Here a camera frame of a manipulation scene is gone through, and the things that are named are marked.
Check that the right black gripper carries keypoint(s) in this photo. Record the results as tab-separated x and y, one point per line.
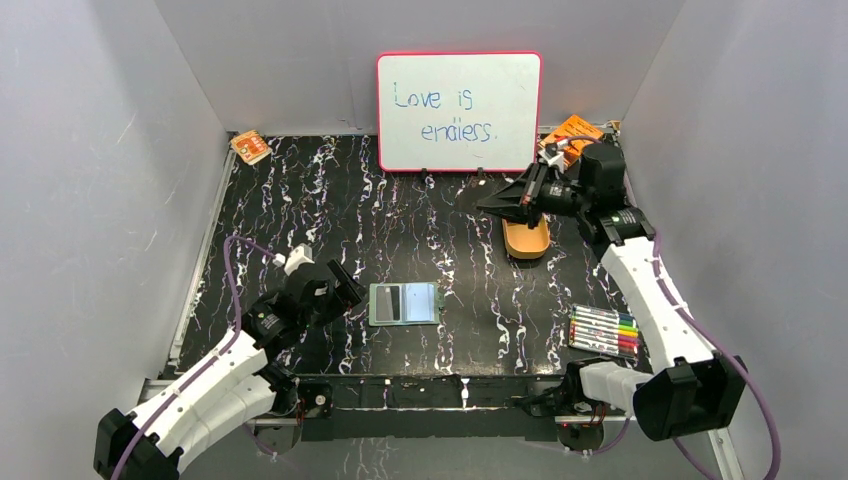
513	197

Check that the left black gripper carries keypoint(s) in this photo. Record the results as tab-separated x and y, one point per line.
332	287

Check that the green card holder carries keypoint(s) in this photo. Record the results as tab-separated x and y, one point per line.
422	304

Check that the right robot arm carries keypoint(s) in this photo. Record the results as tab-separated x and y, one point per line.
692	387

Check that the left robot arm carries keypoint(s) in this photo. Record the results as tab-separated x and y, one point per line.
235	382

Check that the small orange card box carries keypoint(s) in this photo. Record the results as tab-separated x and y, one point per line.
250	147

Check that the orange oval tray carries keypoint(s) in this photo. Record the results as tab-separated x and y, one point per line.
525	243

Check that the orange book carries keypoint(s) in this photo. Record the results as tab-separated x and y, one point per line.
573	126

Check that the pink framed whiteboard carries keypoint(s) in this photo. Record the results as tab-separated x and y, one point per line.
457	111

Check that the black base bar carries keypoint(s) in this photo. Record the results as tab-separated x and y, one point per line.
534	407

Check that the pack of coloured markers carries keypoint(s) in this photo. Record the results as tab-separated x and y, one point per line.
604	332

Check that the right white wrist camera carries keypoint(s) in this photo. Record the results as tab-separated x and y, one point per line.
553	155

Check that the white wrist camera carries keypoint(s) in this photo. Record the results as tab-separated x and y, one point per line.
553	155
300	255

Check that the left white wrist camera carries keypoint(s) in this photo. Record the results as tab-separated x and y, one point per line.
300	255

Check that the aluminium frame rail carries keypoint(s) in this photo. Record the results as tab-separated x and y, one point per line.
334	407

